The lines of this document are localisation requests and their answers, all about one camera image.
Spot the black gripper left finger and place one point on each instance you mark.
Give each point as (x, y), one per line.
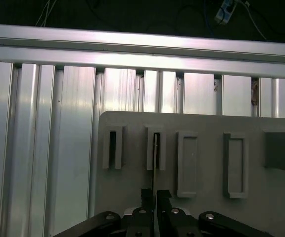
(145, 222)

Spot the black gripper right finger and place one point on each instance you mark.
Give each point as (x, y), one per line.
(164, 222)

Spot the grey parts rack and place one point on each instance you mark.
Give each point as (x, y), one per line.
(206, 123)

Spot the grey power strip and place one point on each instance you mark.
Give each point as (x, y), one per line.
(225, 12)

